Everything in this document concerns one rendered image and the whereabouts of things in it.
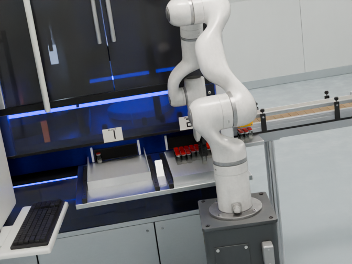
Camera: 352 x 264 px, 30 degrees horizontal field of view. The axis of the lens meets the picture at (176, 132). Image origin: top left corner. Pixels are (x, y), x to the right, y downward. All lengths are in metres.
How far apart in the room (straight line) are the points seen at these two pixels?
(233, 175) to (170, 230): 0.89
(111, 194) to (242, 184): 0.59
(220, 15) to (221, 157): 0.49
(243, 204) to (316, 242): 1.72
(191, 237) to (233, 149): 0.96
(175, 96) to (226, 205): 0.56
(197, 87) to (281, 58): 5.18
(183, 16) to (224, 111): 0.38
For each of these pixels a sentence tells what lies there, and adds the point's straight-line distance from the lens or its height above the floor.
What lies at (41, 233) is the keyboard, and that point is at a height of 0.83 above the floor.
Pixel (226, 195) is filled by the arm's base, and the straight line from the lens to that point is 2.28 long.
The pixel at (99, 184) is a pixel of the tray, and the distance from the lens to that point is 2.69.
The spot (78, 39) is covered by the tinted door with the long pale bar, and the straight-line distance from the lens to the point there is 2.82.
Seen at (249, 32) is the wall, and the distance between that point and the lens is 7.65.
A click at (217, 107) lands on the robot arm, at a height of 1.25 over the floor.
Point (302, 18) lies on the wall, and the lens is 7.80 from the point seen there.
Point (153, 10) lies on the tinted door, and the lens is 2.82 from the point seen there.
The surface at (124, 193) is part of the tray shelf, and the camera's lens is 2.59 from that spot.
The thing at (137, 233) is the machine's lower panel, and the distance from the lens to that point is 3.06.
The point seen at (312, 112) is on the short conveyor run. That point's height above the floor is 0.93.
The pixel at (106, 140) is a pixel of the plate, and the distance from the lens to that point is 2.90.
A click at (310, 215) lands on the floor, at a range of 4.33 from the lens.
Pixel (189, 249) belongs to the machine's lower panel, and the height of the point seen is 0.41.
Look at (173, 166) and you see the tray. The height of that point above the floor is 0.88.
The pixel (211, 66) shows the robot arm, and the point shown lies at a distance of 2.25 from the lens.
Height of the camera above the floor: 1.81
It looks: 16 degrees down
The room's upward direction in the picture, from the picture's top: 8 degrees counter-clockwise
